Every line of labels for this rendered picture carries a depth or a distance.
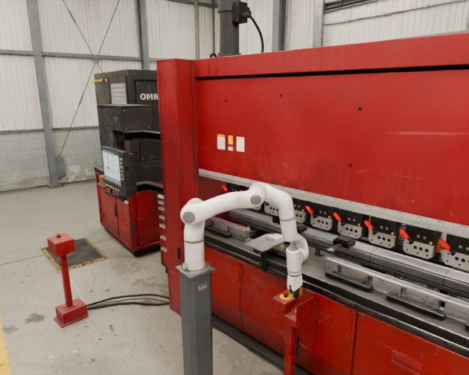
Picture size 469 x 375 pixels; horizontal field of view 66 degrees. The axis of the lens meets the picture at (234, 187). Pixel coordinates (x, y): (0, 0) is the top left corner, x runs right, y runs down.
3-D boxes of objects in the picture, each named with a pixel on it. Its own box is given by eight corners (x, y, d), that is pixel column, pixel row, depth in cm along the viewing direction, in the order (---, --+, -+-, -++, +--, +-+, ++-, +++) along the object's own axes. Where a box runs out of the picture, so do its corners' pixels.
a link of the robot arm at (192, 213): (188, 220, 220) (182, 230, 204) (182, 202, 217) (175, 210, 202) (268, 199, 211) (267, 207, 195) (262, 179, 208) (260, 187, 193)
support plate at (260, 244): (243, 245, 257) (243, 243, 257) (266, 234, 276) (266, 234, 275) (263, 252, 245) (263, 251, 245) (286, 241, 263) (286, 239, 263)
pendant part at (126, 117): (105, 199, 330) (95, 103, 308) (130, 194, 345) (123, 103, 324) (129, 213, 292) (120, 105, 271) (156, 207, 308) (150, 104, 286)
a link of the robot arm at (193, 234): (182, 242, 212) (179, 204, 206) (189, 231, 230) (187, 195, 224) (202, 244, 211) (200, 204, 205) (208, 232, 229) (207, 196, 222)
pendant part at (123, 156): (104, 187, 319) (100, 146, 310) (117, 184, 326) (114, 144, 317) (126, 197, 286) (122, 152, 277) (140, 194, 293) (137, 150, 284)
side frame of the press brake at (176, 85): (169, 309, 353) (155, 59, 294) (231, 277, 412) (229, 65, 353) (184, 319, 336) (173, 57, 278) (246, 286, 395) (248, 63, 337)
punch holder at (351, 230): (337, 233, 229) (339, 208, 225) (343, 229, 235) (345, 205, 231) (359, 239, 219) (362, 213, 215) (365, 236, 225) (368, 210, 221)
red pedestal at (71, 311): (53, 318, 338) (40, 236, 317) (80, 307, 355) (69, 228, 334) (61, 328, 324) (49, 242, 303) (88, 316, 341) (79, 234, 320)
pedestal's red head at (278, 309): (271, 313, 233) (272, 289, 228) (287, 304, 243) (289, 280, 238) (295, 328, 218) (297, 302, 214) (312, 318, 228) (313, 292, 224)
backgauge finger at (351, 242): (321, 250, 249) (321, 243, 248) (339, 239, 267) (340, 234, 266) (337, 255, 241) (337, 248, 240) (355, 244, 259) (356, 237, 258)
